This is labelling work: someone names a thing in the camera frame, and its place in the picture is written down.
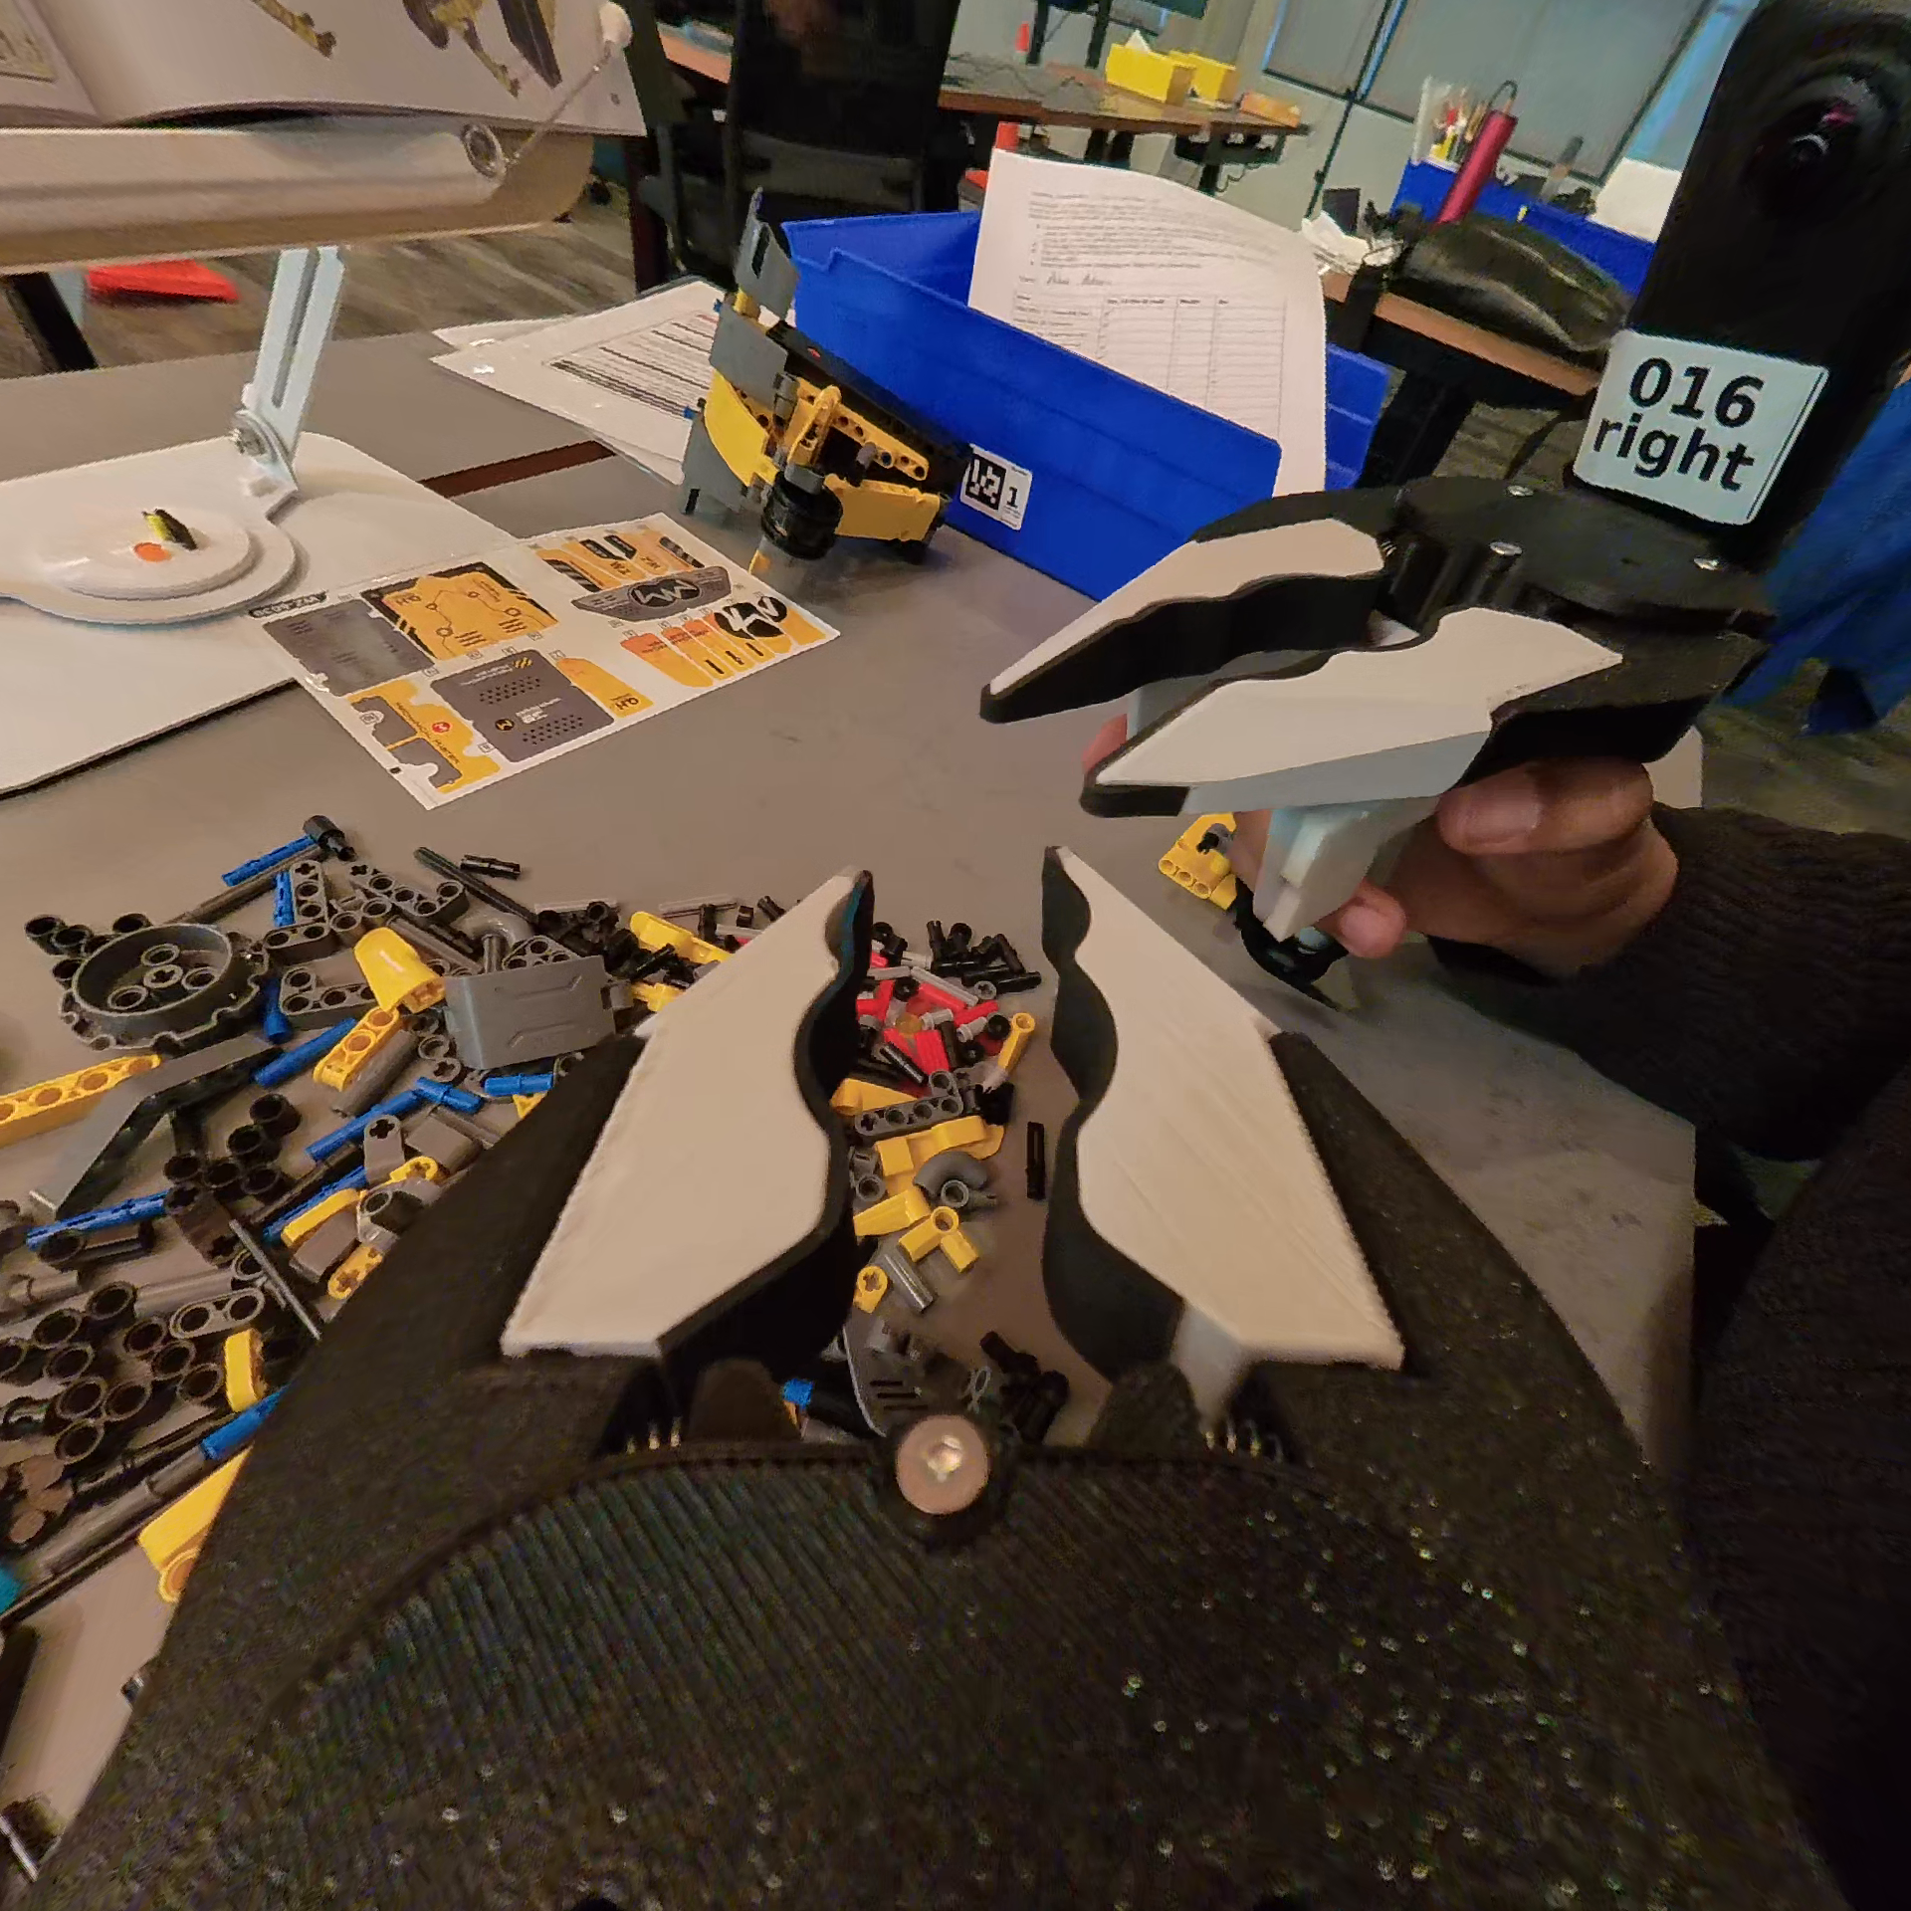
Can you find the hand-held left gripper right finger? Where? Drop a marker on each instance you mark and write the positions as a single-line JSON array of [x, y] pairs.
[[1224, 1195]]

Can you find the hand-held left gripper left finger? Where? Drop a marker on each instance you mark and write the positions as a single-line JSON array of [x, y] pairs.
[[689, 1195]]

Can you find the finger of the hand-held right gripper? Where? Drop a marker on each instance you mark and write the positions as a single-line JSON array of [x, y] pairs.
[[1343, 730], [1254, 567]]

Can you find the pile of toy building parts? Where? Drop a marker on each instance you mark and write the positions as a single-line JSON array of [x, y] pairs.
[[523, 1014]]

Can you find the person's right forearm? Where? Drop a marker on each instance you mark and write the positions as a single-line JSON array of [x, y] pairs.
[[1791, 969]]

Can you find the person's right hand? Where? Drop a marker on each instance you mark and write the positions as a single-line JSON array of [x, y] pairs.
[[1553, 865]]

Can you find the blue plastic bin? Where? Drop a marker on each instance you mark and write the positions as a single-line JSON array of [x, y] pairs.
[[1628, 246], [1137, 433]]

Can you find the black toy connector pin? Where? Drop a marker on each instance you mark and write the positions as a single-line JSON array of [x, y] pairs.
[[1037, 1157]]

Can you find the small yellow toy subassembly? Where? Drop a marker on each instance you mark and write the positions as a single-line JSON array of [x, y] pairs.
[[1195, 857]]

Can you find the brown wooden desk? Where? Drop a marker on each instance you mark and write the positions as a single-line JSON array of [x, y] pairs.
[[1434, 338]]

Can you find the black bag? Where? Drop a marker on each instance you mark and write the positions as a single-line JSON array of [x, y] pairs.
[[1509, 283]]

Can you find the white paper form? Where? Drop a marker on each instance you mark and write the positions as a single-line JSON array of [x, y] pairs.
[[1166, 299]]

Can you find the blue cloth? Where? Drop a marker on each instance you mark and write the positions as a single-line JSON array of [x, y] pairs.
[[1852, 596]]

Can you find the red bottle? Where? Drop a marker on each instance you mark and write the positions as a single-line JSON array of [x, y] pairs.
[[1478, 149]]

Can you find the partly built yellow toy model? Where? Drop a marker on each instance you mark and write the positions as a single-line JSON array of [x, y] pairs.
[[835, 433]]

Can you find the yellow boxes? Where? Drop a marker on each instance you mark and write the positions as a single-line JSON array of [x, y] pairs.
[[1149, 70]]

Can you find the yellow grey sticker sheet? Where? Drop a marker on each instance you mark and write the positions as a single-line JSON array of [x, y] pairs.
[[492, 716]]

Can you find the dark grey toothed toy wheel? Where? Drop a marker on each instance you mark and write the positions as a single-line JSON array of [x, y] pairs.
[[91, 969]]

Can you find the printed sheets in plastic sleeve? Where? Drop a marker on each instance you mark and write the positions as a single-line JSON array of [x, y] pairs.
[[627, 373]]

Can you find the white book stand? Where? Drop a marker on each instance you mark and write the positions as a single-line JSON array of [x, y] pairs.
[[374, 522]]

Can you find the small black yellow toy part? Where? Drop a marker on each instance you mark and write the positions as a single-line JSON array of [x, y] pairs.
[[171, 529]]

